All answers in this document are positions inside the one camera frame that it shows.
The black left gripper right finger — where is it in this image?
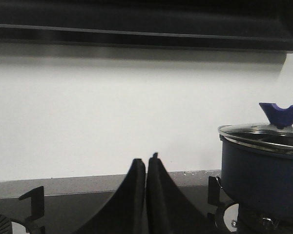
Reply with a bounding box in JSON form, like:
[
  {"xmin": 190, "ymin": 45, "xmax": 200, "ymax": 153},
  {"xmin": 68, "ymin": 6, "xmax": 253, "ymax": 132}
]
[{"xmin": 146, "ymin": 152, "xmax": 217, "ymax": 234}]

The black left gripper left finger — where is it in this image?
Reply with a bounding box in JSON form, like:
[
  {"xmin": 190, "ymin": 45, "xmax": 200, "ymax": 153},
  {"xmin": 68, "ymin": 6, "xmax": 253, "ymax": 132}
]
[{"xmin": 74, "ymin": 158, "xmax": 146, "ymax": 234}]

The right black pot support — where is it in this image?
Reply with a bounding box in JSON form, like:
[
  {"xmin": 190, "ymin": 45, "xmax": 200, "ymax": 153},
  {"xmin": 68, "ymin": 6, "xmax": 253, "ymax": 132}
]
[{"xmin": 208, "ymin": 176, "xmax": 239, "ymax": 234}]

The black pot support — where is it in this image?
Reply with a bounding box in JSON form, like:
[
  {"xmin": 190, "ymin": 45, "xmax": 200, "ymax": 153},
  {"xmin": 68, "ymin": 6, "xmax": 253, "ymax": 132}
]
[
  {"xmin": 208, "ymin": 176, "xmax": 239, "ymax": 234},
  {"xmin": 10, "ymin": 186, "xmax": 46, "ymax": 234}
]

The left black pot support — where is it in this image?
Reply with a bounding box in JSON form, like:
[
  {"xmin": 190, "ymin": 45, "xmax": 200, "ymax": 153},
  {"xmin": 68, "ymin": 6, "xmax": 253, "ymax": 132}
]
[{"xmin": 10, "ymin": 186, "xmax": 46, "ymax": 234}]

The dark blue cooking pot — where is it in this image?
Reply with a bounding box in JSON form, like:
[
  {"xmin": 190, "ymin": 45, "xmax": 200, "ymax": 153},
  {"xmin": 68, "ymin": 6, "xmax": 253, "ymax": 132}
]
[{"xmin": 220, "ymin": 136, "xmax": 293, "ymax": 223}]

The glass pot lid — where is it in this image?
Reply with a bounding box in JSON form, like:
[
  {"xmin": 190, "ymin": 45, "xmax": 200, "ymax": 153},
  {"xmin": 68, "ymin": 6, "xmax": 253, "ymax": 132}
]
[{"xmin": 218, "ymin": 102, "xmax": 293, "ymax": 155}]

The black glass gas stove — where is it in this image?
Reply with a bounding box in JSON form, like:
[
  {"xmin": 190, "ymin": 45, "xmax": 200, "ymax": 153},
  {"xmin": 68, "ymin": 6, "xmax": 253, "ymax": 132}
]
[{"xmin": 0, "ymin": 177, "xmax": 216, "ymax": 234}]

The left gas burner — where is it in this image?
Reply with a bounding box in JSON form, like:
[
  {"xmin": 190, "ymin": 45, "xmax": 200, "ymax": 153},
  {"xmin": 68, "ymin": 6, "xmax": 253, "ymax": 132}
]
[{"xmin": 0, "ymin": 214, "xmax": 13, "ymax": 234}]

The black range hood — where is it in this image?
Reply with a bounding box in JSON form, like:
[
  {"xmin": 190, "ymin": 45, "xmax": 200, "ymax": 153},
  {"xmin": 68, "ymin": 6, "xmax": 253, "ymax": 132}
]
[{"xmin": 0, "ymin": 0, "xmax": 293, "ymax": 52}]

